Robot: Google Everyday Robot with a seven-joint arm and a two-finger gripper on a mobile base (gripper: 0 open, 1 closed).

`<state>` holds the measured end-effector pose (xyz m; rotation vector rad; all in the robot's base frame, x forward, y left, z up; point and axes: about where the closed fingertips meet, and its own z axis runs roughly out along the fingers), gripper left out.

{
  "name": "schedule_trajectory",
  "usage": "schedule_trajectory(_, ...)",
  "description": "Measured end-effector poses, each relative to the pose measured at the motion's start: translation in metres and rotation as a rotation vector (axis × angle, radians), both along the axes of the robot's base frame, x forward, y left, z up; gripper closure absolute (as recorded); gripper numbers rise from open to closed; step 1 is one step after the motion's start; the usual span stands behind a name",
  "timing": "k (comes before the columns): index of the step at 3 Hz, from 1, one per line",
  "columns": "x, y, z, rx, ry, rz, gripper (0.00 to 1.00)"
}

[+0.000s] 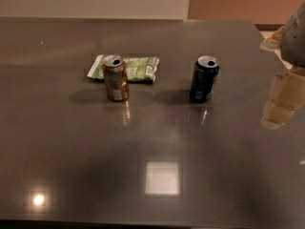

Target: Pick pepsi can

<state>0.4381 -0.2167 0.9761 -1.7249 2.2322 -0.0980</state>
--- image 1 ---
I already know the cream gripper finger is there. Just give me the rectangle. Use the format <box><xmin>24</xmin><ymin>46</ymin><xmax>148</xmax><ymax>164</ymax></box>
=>
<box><xmin>260</xmin><ymin>67</ymin><xmax>305</xmax><ymax>130</ymax></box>
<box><xmin>260</xmin><ymin>27</ymin><xmax>284</xmax><ymax>52</ymax></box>

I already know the dark blue pepsi can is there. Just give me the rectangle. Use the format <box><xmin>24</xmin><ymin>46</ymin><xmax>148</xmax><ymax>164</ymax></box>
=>
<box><xmin>190</xmin><ymin>55</ymin><xmax>220</xmax><ymax>102</ymax></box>

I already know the brown soda can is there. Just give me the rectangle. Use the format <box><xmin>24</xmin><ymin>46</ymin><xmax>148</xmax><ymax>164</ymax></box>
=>
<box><xmin>102</xmin><ymin>54</ymin><xmax>129</xmax><ymax>101</ymax></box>

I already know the green chip bag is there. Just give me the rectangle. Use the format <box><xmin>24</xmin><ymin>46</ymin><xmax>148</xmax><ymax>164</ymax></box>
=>
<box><xmin>87</xmin><ymin>54</ymin><xmax>160</xmax><ymax>83</ymax></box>

